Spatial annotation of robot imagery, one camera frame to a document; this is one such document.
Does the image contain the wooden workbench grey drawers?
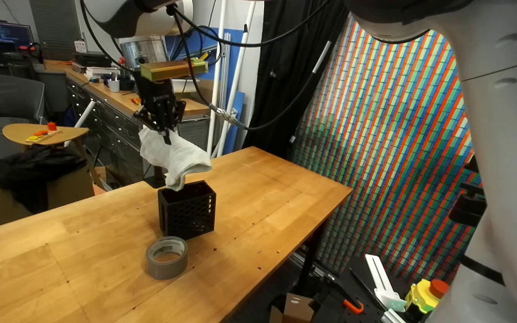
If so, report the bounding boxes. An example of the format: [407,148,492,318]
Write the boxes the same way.
[63,60,212,182]

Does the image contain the black table leg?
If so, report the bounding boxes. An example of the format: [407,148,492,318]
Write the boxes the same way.
[296,222,328,299]

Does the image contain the colourful striped backdrop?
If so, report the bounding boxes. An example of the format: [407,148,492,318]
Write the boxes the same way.
[292,12,488,290]

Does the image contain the grey duct tape roll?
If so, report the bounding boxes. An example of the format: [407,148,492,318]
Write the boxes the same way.
[143,236,188,283]

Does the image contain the dark grey office chair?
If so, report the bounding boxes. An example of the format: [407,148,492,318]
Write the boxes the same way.
[0,74,48,137]

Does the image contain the black pole stand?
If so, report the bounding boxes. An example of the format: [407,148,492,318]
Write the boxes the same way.
[143,166,174,191]

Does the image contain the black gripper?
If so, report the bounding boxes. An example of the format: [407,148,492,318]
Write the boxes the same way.
[133,78,186,148]

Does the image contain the orange clamp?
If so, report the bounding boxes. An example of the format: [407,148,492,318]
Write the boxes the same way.
[341,297,366,318]

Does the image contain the yellow emergency stop button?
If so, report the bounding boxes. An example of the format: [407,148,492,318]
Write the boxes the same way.
[404,277,452,317]

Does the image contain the black curtain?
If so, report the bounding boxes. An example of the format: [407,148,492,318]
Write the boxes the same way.
[242,0,355,161]

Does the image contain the white pole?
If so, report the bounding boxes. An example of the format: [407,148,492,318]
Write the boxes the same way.
[213,0,256,159]
[204,0,228,162]

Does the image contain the wooden yellow-green wrist mount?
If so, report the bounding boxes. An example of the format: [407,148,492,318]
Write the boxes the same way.
[138,55,212,85]

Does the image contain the black cloth bundle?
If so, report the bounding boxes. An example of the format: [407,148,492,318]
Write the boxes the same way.
[0,146,90,213]

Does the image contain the blue panel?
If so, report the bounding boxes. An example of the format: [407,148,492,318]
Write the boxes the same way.
[165,26,248,155]

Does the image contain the black mesh box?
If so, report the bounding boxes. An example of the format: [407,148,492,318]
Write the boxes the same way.
[156,180,219,241]

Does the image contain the black cable with metal connector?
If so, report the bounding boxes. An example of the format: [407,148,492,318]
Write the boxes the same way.
[170,0,335,134]

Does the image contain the small cardboard box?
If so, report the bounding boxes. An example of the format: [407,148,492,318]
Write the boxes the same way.
[267,291,318,323]

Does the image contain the large cardboard box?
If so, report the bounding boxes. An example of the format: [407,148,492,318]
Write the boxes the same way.
[0,164,107,227]

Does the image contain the white terry towel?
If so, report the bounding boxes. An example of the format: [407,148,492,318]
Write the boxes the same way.
[136,125,213,195]

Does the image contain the round wooden stool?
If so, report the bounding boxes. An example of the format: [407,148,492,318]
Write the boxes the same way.
[2,123,91,150]

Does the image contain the black camera on tripod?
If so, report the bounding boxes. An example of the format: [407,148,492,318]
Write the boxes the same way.
[447,155,488,229]

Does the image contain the white plastic bracket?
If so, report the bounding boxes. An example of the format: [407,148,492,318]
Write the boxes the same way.
[362,254,407,323]

